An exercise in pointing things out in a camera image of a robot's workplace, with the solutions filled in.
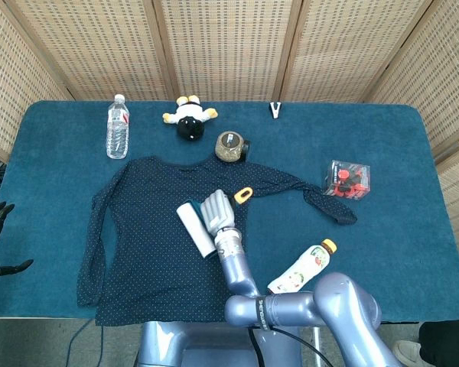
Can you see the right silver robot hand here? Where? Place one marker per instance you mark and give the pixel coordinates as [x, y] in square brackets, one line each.
[218, 212]

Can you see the right lavender robot arm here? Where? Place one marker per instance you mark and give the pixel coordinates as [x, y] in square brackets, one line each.
[237, 275]

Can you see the white juice bottle yellow cap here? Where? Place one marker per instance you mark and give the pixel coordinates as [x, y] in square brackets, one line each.
[302, 267]

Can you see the clear plastic water bottle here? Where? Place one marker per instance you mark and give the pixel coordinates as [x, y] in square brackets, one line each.
[118, 134]

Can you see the navy polka dot shirt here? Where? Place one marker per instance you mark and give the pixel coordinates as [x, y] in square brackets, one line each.
[145, 229]

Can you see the black and white plush toy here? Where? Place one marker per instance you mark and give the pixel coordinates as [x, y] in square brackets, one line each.
[191, 114]

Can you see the black and white clip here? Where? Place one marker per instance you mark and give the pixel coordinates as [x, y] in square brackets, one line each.
[272, 109]

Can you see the clear box with red pieces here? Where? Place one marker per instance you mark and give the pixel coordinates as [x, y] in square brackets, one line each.
[344, 181]

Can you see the lavender robot torso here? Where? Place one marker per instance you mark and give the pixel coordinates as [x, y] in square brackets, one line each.
[176, 344]

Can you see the woven bamboo folding screen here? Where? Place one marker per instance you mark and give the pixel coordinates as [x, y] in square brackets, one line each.
[229, 46]

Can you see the blue carpeted table top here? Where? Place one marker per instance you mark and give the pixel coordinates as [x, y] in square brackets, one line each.
[386, 248]

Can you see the beige shoe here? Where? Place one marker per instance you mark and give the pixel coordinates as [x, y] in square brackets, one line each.
[405, 353]

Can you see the black trouser leg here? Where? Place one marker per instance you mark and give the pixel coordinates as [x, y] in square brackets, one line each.
[447, 344]

